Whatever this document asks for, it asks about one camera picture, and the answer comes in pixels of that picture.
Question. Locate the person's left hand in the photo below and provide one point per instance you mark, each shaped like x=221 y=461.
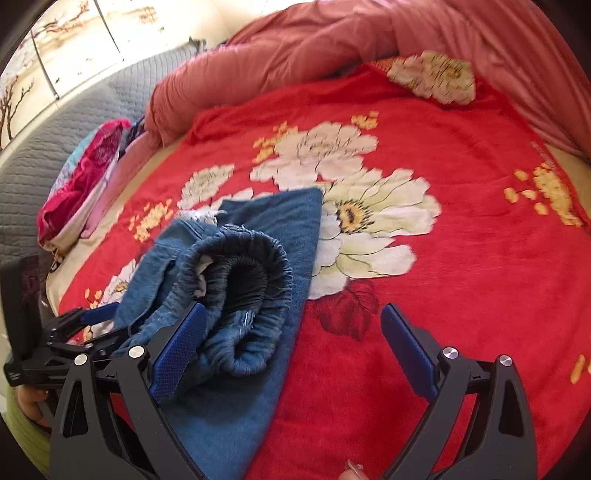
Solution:
x=30 y=404

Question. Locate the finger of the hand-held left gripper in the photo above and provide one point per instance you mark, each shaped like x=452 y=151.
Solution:
x=101 y=342
x=99 y=314

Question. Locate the grey quilted headboard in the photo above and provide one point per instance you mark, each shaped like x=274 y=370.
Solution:
x=60 y=124

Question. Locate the person's right hand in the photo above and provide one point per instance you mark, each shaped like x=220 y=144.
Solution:
x=353 y=470

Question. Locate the plain pink pillow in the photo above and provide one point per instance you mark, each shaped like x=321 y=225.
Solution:
x=124 y=170

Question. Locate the tree branch print wall panels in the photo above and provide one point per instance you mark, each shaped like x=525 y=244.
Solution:
x=69 y=41

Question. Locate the red floral blanket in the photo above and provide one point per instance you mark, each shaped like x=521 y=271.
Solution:
x=461 y=258

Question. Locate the blue pants with lace hem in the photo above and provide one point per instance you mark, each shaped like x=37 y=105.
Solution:
x=277 y=230

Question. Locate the person's green sleeved left forearm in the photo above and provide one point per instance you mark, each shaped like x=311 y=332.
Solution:
x=27 y=447

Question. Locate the magenta patterned pillow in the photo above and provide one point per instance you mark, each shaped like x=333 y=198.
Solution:
x=87 y=166

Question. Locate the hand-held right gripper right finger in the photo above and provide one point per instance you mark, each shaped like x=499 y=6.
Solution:
x=411 y=350

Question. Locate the pink duvet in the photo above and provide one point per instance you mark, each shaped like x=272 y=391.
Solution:
x=300 y=46

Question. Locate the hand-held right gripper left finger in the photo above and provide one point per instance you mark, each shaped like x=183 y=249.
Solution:
x=178 y=355

